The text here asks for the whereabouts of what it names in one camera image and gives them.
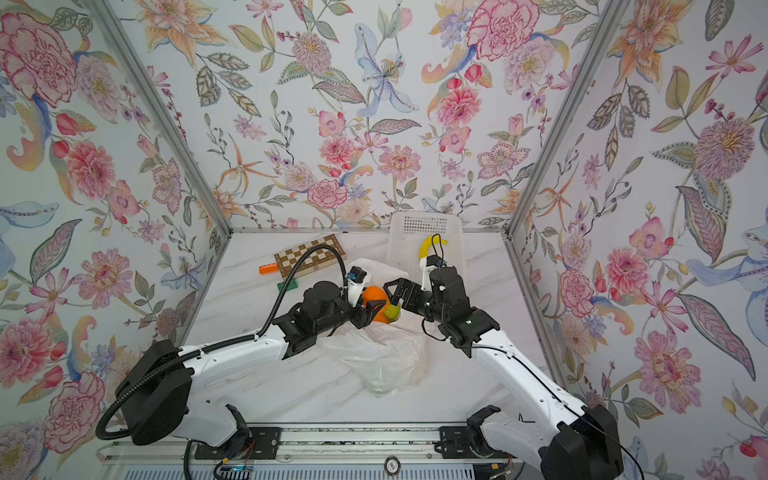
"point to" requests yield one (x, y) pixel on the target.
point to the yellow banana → (428, 242)
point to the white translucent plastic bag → (391, 358)
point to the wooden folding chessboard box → (315, 259)
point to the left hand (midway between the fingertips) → (381, 300)
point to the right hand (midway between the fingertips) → (394, 289)
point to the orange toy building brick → (269, 268)
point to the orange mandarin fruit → (375, 293)
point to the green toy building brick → (292, 285)
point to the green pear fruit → (392, 312)
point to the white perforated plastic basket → (403, 250)
